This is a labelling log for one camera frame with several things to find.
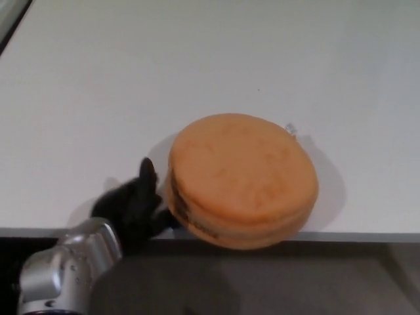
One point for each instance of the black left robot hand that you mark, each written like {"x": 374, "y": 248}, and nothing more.
{"x": 138, "y": 203}

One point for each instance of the orange soft plush plate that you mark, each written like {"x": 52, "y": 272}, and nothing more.
{"x": 243, "y": 183}

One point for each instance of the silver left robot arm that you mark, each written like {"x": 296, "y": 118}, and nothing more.
{"x": 62, "y": 265}

